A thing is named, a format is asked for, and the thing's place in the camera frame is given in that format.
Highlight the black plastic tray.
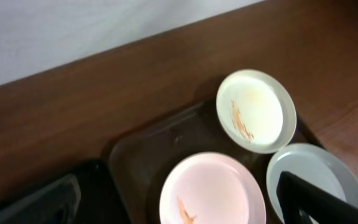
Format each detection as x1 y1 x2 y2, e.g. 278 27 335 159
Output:
0 159 131 224

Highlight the brown plastic tray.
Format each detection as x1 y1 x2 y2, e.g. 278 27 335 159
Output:
108 98 324 224

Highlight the light blue plate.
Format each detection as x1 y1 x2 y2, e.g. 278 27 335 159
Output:
266 143 358 222

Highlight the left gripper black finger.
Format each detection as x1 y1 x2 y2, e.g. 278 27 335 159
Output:
276 171 358 224

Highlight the cream white plate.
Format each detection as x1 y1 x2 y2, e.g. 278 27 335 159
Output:
216 69 297 154

